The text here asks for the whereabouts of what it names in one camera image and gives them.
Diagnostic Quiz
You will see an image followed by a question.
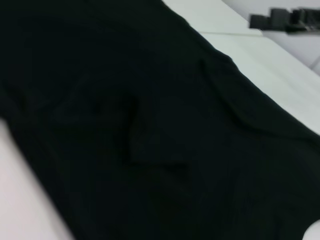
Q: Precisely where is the black t-shirt with FREE print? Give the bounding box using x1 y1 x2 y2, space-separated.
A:
0 0 320 240

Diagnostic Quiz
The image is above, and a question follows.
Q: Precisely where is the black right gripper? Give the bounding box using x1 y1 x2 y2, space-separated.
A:
249 7 320 33

